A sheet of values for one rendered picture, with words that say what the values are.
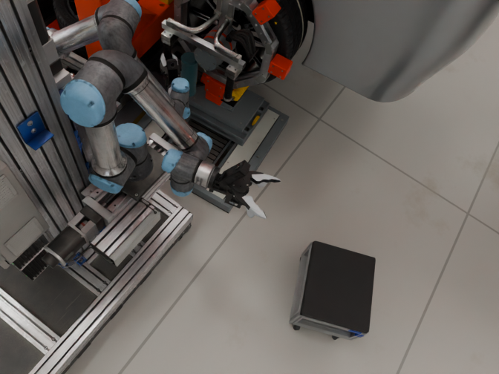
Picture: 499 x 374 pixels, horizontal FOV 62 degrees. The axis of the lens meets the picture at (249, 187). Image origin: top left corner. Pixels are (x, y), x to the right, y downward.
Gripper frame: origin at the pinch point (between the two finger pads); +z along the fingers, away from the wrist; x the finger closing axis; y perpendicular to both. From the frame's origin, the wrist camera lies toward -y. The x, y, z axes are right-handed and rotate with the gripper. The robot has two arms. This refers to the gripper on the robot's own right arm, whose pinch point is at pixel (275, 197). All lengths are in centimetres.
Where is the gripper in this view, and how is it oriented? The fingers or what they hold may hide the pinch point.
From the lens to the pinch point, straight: 125.3
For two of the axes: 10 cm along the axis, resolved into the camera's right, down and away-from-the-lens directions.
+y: -2.0, 5.7, 8.0
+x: -3.2, 7.3, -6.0
